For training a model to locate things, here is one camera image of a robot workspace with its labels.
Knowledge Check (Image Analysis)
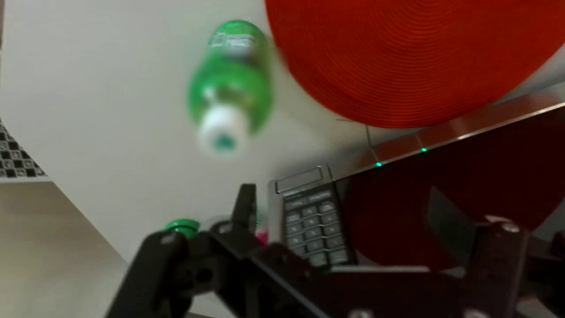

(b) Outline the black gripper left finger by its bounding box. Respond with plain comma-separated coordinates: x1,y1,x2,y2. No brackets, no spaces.
107,183,333,318

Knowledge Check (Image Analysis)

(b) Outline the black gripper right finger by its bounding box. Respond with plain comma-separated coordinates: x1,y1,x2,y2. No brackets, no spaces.
428,186,532,318

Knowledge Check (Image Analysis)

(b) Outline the green plastic bottle white cap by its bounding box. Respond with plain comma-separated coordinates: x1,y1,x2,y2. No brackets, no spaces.
186,19,276,162

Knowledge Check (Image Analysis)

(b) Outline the green round cap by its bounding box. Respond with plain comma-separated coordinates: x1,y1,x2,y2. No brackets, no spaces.
163,218,204,241

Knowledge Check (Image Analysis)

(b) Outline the stainless steel microwave oven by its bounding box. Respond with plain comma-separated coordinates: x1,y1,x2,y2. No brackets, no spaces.
267,98,565,276

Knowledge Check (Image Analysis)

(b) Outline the large round red placemat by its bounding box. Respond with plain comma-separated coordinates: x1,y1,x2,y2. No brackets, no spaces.
264,0,565,132

